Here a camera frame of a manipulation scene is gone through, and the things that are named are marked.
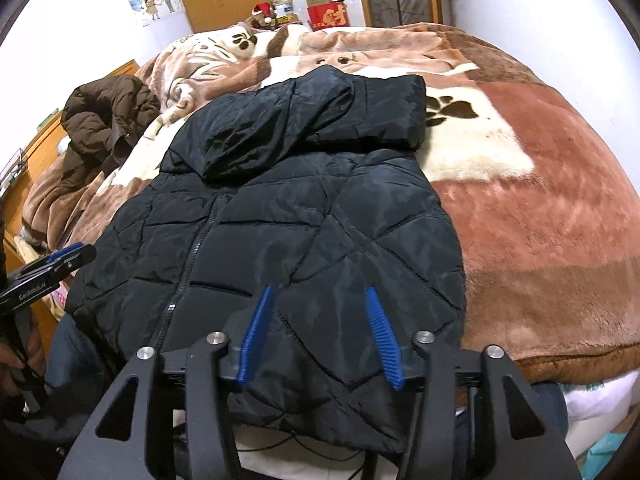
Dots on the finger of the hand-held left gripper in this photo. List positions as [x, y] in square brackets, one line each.
[70, 256]

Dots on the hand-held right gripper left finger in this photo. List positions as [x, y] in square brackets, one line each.
[255, 330]

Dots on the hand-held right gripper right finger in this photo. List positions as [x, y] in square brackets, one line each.
[382, 335]

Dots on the black puffer jacket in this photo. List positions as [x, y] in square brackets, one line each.
[280, 220]

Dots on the person's left hand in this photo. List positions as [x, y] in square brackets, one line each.
[10, 360]

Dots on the person's left leg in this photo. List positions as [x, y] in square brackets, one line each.
[75, 360]

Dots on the person's leg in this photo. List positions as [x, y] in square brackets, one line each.
[75, 360]
[547, 402]

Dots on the brown puffer jacket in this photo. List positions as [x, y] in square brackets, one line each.
[102, 120]

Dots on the person's right leg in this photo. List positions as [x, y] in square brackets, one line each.
[547, 402]

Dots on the brown paw print blanket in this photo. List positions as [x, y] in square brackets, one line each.
[525, 220]

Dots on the white bedding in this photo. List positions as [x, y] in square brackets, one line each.
[600, 400]

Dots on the teal bag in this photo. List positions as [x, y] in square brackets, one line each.
[592, 447]

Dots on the plush toy with red hat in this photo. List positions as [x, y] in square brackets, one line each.
[261, 15]

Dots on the red box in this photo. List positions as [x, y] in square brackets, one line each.
[327, 16]

